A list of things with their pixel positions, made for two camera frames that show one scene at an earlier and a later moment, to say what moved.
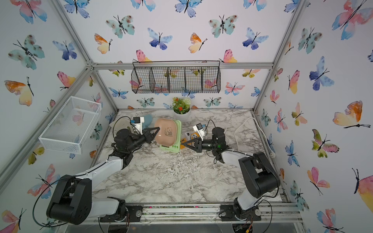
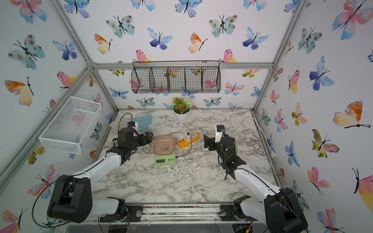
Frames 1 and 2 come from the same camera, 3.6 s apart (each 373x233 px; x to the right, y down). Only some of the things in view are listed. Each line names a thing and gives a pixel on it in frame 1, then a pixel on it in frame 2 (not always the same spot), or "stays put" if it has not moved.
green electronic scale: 176,147 -> 165,160
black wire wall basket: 176,76 stays put
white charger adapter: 188,136 stays put
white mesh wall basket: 70,127 stays put
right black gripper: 198,148 -> 208,141
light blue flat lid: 148,118 stays put
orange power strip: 194,136 stays put
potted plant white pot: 181,108 stays put
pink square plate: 166,135 -> 164,144
